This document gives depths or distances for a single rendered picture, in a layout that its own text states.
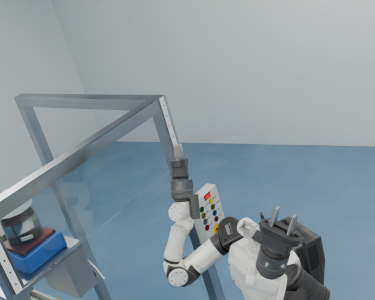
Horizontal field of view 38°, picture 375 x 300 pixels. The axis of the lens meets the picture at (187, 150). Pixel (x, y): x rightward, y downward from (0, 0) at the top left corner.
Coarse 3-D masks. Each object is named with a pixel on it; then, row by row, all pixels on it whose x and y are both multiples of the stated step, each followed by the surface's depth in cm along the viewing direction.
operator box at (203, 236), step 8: (208, 184) 279; (200, 192) 274; (216, 192) 278; (200, 200) 268; (208, 200) 273; (216, 200) 278; (208, 208) 274; (216, 208) 279; (200, 216) 269; (208, 216) 274; (200, 224) 273; (208, 224) 275; (200, 232) 276; (208, 232) 275; (200, 240) 279
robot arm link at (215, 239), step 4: (212, 236) 219; (216, 236) 218; (212, 240) 217; (216, 240) 216; (212, 244) 217; (216, 244) 216; (220, 244) 216; (216, 248) 216; (220, 248) 216; (224, 248) 218; (220, 252) 216; (224, 252) 217
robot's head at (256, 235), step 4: (244, 220) 194; (244, 224) 194; (248, 224) 192; (240, 228) 194; (252, 228) 189; (244, 232) 191; (252, 232) 188; (256, 232) 187; (260, 232) 188; (252, 236) 187; (256, 236) 188; (260, 236) 189; (252, 240) 190; (256, 240) 188; (260, 240) 189; (256, 244) 191; (260, 244) 191
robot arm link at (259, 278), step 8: (256, 264) 161; (248, 272) 162; (256, 272) 162; (264, 272) 158; (272, 272) 157; (280, 272) 158; (248, 280) 162; (256, 280) 161; (264, 280) 160; (272, 280) 160; (248, 288) 164; (256, 288) 162; (264, 288) 162; (272, 288) 161
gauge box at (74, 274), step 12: (84, 252) 231; (60, 264) 227; (72, 264) 226; (84, 264) 231; (48, 276) 240; (60, 276) 233; (72, 276) 227; (84, 276) 232; (60, 288) 239; (72, 288) 231; (84, 288) 232
